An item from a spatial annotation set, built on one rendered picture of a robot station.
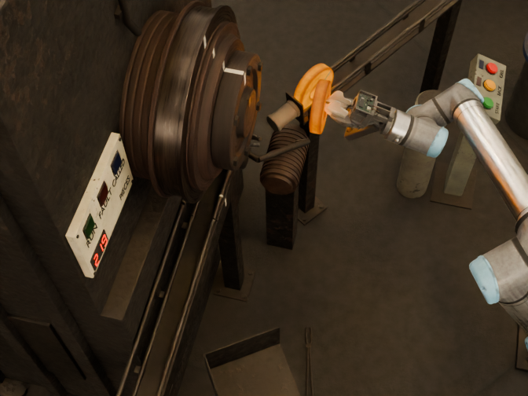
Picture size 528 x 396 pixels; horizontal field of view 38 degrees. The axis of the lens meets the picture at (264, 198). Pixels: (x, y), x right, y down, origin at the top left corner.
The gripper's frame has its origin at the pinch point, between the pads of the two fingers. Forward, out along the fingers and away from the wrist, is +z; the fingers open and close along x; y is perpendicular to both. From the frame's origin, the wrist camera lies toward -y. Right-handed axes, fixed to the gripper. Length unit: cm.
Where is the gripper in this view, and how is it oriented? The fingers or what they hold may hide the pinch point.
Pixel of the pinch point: (320, 102)
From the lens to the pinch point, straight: 217.9
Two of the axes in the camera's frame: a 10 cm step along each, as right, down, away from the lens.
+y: 2.6, -4.6, -8.5
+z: -9.3, -3.5, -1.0
